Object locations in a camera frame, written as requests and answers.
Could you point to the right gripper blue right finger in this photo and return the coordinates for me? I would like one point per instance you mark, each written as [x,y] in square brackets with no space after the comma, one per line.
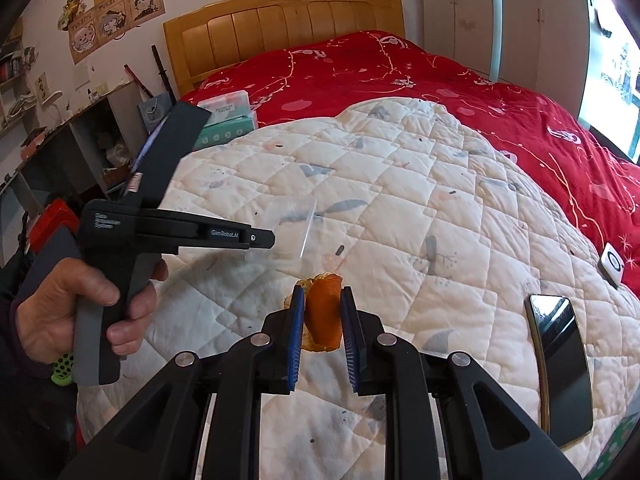
[351,336]

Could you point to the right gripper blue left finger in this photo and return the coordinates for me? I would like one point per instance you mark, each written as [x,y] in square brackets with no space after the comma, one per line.
[294,326]

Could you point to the green perforated trash basket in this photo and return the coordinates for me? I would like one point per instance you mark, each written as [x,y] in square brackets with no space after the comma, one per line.
[62,370]

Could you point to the person's left hand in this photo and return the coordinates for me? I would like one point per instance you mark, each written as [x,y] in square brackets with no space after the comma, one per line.
[45,321]

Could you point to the blue fabric chair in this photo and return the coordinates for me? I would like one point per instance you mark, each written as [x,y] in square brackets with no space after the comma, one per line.
[60,245]

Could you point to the red plastic box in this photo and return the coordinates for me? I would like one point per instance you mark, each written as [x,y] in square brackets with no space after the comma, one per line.
[55,215]

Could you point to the white desk shelf unit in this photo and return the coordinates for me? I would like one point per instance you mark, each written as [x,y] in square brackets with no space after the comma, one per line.
[82,157]

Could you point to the white quilted blanket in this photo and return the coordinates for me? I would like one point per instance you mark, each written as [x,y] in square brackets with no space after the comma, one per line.
[435,231]

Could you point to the blue paper bag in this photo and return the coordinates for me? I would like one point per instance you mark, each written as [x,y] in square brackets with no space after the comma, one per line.
[154,110]

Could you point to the teal tissue pack bottom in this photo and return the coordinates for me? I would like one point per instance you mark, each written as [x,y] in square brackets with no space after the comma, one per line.
[224,132]

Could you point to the white desk lamp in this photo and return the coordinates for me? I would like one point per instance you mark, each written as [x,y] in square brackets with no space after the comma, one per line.
[50,104]

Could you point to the red sword stick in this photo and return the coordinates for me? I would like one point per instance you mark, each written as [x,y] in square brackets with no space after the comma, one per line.
[138,82]

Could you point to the black sword stick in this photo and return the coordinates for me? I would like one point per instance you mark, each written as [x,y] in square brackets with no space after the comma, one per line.
[163,74]

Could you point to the white tissue pack top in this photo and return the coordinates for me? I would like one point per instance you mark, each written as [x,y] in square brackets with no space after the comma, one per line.
[226,107]

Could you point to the black smartphone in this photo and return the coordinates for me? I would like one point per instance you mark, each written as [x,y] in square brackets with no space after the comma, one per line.
[565,385]

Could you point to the anime wanted posters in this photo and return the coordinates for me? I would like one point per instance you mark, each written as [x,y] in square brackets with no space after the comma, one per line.
[91,24]

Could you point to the wooden headboard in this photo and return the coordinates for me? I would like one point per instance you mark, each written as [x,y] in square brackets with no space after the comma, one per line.
[229,32]

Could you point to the small white black device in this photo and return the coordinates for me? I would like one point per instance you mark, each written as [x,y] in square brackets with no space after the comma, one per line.
[611,265]

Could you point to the red patterned bed quilt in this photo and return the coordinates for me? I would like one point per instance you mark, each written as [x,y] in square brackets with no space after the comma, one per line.
[598,192]

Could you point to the white wardrobe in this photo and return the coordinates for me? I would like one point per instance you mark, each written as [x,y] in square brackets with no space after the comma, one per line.
[541,45]

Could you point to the window with dark frame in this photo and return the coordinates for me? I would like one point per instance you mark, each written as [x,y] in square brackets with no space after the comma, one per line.
[610,103]

